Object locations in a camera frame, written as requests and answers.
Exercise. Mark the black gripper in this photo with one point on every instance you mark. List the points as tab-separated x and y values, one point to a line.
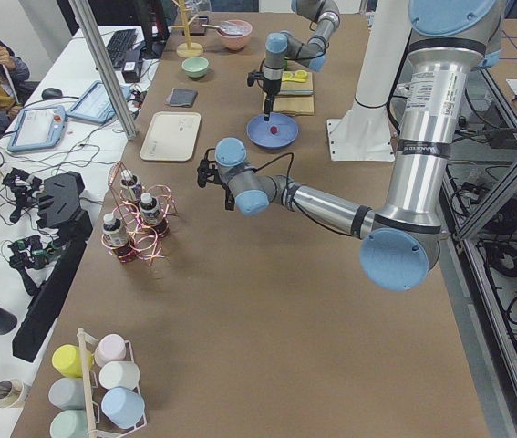
269	88
228	193

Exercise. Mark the blue plate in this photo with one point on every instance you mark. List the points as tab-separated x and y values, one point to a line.
273	134

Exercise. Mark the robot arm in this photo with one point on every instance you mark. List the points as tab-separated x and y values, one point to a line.
418	57
280	46

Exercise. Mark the steel muddler black tip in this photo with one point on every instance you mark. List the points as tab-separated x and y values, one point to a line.
295	92

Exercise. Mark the bamboo cutting board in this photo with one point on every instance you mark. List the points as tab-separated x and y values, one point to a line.
296	105

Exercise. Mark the yellow plastic knife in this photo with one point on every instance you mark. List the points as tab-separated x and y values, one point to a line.
296	80

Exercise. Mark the pink ice bowl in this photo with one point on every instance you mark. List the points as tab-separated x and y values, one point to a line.
237	43

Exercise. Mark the mint green bowl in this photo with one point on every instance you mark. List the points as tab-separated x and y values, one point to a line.
195	67

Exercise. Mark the dark drink bottle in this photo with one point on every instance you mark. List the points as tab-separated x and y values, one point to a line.
131	184
151	214
117	239

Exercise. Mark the metal ice scoop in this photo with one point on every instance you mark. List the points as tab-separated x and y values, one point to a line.
228	29

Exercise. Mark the cream rabbit tray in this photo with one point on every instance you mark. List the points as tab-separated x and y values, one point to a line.
171	137

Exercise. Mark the grey folded cloth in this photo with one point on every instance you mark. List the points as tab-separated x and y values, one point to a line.
181	98

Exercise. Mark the wooden cup tree stand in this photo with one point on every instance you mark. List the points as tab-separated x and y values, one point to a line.
188	15

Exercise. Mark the black keyboard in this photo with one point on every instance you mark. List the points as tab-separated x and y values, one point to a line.
120	42

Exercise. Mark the teach pendant tablet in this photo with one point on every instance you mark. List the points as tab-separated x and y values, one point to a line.
38	129
93	105

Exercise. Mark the pink cup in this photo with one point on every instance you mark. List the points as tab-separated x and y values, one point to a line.
110	348

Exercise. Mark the white cup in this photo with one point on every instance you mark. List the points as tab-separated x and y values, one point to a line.
125	374

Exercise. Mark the black computer mouse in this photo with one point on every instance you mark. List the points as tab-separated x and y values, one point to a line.
51	93

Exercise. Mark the yellow cup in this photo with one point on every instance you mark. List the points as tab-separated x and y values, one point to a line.
66	360

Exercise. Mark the light blue cup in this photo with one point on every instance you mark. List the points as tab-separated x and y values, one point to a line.
123	407

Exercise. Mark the grey cup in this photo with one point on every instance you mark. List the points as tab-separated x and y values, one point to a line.
67	394

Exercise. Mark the pale green cup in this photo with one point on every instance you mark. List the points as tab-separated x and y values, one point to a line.
69	424

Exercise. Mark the paper tape roll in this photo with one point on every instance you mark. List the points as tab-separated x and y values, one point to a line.
13	393

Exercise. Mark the copper wire bottle rack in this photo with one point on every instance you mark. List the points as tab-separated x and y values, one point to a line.
145	241

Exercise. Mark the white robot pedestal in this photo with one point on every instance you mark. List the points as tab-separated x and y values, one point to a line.
363	134

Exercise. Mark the aluminium frame post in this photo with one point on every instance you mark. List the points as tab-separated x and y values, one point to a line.
89	27

